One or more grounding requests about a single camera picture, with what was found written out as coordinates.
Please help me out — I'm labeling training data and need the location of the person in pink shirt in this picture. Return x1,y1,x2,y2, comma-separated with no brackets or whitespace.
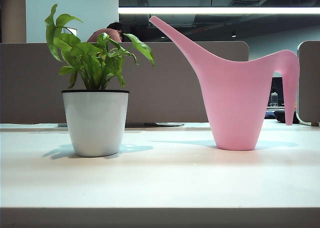
86,22,133,43

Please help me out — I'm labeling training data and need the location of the dark blue bag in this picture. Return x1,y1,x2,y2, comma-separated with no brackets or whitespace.
264,108,287,123

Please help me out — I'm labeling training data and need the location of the white ceiling light strip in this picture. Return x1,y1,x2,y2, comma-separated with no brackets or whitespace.
118,6,320,15

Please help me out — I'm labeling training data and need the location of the pink plastic watering can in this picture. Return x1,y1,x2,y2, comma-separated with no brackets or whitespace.
148,15,301,152

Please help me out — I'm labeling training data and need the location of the white plant pot black rim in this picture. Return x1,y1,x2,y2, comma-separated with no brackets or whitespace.
61,88,130,158

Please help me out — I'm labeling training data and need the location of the clear bottle with dark cap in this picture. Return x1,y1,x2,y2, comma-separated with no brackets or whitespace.
270,91,279,108

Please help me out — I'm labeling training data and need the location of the green leafy plant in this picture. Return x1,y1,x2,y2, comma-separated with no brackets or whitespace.
44,3,156,90

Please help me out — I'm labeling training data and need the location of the dark grey partition panel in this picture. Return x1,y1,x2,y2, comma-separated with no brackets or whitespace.
0,40,250,126

